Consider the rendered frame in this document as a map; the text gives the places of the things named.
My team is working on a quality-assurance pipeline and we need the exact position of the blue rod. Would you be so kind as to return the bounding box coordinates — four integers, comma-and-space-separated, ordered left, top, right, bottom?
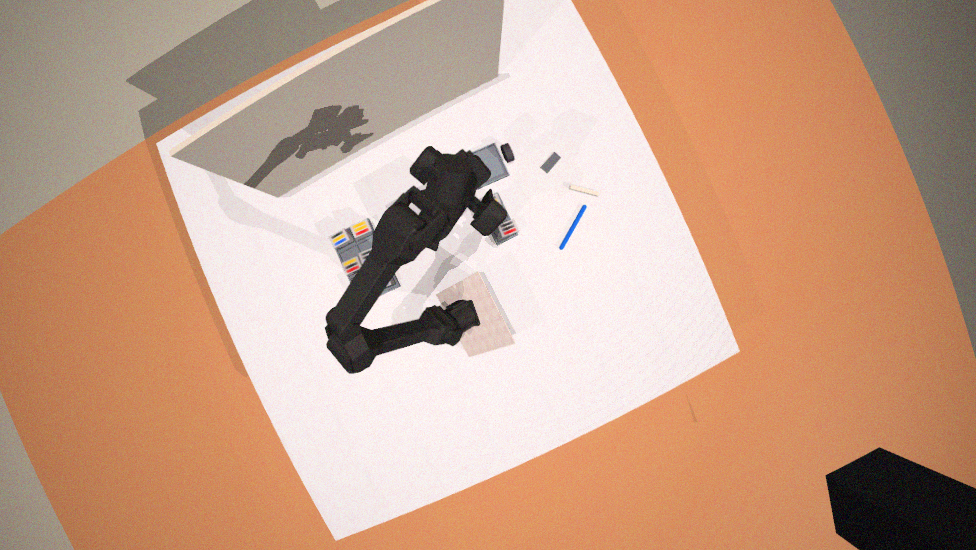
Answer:
559, 204, 586, 250

